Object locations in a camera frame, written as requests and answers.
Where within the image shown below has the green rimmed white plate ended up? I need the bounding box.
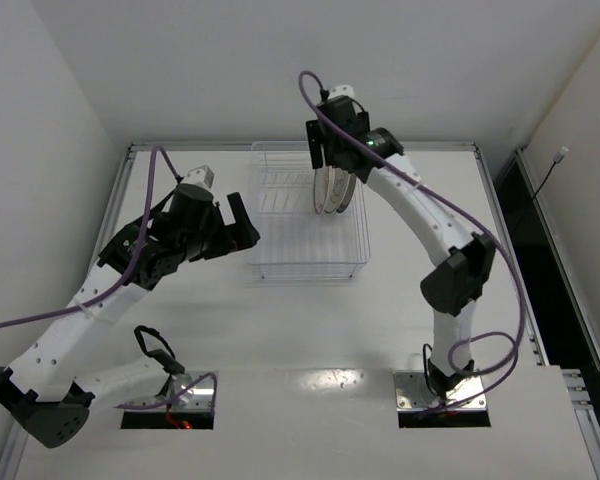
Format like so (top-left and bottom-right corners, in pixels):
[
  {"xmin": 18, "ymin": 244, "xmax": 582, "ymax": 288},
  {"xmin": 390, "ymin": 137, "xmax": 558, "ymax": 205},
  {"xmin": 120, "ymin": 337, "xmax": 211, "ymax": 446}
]
[{"xmin": 325, "ymin": 168, "xmax": 349, "ymax": 213}]

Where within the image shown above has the orange sunburst plate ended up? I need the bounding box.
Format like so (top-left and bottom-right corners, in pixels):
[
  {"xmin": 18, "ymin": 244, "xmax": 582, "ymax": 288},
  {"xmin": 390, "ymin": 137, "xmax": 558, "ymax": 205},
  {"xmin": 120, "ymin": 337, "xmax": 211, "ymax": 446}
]
[{"xmin": 313, "ymin": 166, "xmax": 335, "ymax": 215}]

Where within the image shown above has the blue rimmed white plate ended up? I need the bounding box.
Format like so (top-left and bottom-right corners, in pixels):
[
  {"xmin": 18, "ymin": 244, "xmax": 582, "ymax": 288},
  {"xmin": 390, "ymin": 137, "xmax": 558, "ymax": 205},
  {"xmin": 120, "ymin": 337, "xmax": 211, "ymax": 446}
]
[{"xmin": 341, "ymin": 174, "xmax": 357, "ymax": 210}]

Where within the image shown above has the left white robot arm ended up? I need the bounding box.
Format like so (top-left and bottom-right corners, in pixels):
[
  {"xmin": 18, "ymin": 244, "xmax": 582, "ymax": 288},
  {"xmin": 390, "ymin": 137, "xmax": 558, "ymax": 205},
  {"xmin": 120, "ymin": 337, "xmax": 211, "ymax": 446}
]
[{"xmin": 0, "ymin": 183, "xmax": 260, "ymax": 449}]

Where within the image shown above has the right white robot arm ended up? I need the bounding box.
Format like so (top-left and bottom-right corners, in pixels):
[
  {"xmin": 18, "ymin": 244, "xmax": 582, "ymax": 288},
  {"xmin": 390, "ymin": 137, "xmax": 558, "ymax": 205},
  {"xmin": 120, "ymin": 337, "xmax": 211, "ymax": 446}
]
[{"xmin": 306, "ymin": 91, "xmax": 495, "ymax": 398}]

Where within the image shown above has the clear wire dish rack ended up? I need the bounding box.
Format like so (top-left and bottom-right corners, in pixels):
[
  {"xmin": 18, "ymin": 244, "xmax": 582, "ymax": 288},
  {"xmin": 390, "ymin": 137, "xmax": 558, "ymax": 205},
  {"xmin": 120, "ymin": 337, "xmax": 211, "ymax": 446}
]
[{"xmin": 248, "ymin": 141, "xmax": 371, "ymax": 283}]

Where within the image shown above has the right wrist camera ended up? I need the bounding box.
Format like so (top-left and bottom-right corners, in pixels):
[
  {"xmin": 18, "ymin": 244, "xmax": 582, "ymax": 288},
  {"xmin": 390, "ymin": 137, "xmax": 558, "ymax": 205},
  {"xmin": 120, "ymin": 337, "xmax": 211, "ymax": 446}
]
[{"xmin": 326, "ymin": 84, "xmax": 356, "ymax": 99}]

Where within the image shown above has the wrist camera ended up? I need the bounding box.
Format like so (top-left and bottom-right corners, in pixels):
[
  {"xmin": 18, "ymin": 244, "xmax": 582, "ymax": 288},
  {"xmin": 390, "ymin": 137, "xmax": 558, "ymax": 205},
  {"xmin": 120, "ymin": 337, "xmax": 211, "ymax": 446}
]
[
  {"xmin": 326, "ymin": 84, "xmax": 356, "ymax": 99},
  {"xmin": 183, "ymin": 165, "xmax": 215, "ymax": 190}
]

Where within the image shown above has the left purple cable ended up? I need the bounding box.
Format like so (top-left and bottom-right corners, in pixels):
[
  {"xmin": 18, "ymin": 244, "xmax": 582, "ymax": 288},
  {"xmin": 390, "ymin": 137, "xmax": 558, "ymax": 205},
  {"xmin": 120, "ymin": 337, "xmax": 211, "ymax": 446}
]
[{"xmin": 0, "ymin": 145, "xmax": 219, "ymax": 409}]

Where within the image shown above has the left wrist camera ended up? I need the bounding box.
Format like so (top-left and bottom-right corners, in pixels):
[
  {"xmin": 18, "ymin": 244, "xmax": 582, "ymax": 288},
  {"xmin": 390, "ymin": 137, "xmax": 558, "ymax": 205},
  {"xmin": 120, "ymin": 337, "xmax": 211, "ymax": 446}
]
[{"xmin": 183, "ymin": 165, "xmax": 215, "ymax": 190}]

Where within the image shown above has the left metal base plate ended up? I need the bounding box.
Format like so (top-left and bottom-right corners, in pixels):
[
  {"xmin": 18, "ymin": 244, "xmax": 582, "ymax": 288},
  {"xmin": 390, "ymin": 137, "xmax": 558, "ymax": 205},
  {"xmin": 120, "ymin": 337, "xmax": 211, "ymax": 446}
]
[{"xmin": 118, "ymin": 372, "xmax": 218, "ymax": 414}]

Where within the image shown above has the metal base plate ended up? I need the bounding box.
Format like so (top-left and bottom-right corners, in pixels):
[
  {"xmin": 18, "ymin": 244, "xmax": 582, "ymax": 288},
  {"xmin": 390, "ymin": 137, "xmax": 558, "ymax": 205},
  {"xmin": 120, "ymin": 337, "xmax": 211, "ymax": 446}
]
[
  {"xmin": 118, "ymin": 372, "xmax": 218, "ymax": 414},
  {"xmin": 393, "ymin": 371, "xmax": 487, "ymax": 413}
]

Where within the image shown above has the black wall cable with plug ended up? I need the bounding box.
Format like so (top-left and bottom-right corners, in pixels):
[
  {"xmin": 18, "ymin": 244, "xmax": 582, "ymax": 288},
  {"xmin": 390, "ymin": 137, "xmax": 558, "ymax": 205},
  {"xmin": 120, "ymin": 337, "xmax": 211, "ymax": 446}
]
[{"xmin": 532, "ymin": 145, "xmax": 570, "ymax": 199}]

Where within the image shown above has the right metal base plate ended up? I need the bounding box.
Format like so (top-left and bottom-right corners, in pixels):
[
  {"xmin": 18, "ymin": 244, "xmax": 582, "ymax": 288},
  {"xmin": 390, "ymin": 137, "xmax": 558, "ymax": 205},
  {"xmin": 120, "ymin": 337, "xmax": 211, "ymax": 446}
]
[{"xmin": 393, "ymin": 371, "xmax": 487, "ymax": 413}]

